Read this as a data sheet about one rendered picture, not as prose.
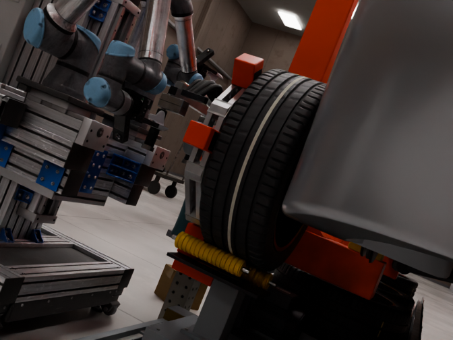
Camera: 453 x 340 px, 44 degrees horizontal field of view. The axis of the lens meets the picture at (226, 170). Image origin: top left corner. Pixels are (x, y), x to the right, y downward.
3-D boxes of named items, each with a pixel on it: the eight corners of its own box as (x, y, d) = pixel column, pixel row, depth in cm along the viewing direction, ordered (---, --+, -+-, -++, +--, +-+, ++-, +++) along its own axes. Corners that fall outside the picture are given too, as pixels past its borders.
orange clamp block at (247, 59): (251, 91, 182) (255, 65, 177) (230, 83, 185) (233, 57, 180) (260, 84, 188) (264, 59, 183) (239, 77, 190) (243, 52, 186)
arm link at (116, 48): (133, 52, 169) (120, 86, 169) (105, 36, 161) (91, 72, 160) (150, 56, 164) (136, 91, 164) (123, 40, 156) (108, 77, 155)
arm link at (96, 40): (96, 77, 196) (111, 40, 196) (65, 61, 186) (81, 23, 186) (77, 70, 204) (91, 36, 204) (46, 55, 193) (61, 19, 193)
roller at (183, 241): (243, 280, 178) (250, 264, 178) (165, 243, 188) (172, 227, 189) (248, 280, 183) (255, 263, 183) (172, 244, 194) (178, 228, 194)
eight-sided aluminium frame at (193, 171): (181, 224, 174) (247, 61, 174) (164, 216, 177) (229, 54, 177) (236, 231, 225) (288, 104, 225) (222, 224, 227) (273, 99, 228)
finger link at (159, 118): (176, 117, 183) (152, 106, 178) (170, 133, 183) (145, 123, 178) (172, 115, 186) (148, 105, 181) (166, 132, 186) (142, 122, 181)
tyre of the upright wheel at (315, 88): (277, 150, 147) (360, 57, 194) (200, 121, 156) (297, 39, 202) (253, 312, 187) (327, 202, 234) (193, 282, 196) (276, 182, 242)
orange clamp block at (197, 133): (214, 154, 174) (203, 149, 166) (192, 146, 177) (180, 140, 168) (222, 133, 174) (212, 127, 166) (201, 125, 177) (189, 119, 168)
